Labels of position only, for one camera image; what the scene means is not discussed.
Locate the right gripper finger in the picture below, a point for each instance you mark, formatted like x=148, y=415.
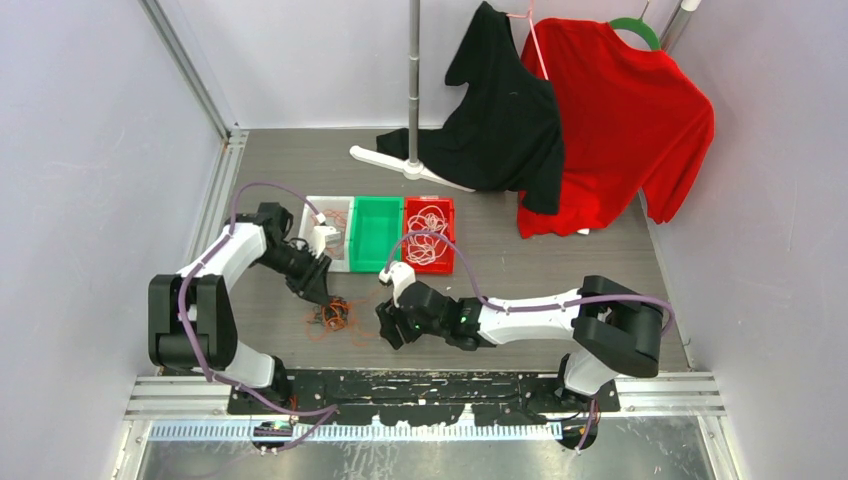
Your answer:
x=393, y=334
x=386, y=313

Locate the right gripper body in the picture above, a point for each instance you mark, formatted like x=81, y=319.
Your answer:
x=413, y=329

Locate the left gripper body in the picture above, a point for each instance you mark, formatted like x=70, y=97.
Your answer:
x=285, y=256

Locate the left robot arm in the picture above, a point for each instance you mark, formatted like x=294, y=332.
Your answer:
x=191, y=323

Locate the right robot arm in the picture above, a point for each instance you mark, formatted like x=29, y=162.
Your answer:
x=617, y=331

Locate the white plastic bin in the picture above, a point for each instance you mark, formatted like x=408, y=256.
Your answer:
x=325, y=223

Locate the red plastic bin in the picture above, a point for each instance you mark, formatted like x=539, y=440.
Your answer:
x=428, y=254

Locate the green plastic bin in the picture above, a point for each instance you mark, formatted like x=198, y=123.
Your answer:
x=377, y=225

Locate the white rack base foot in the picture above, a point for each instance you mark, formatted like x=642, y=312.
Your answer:
x=410, y=170

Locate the black t-shirt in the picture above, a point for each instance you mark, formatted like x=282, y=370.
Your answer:
x=506, y=133

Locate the garment rack pole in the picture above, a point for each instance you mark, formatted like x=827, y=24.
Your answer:
x=413, y=85

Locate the red t-shirt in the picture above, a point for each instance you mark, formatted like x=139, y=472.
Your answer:
x=633, y=123

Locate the pink hanger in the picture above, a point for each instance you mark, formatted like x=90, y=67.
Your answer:
x=528, y=16

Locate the green hanger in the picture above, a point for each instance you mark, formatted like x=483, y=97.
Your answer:
x=638, y=27

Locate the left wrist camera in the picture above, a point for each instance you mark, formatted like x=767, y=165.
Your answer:
x=327, y=240

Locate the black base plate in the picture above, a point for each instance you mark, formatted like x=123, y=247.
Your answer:
x=426, y=398

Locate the aluminium frame rail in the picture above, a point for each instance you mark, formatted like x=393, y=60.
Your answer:
x=175, y=48

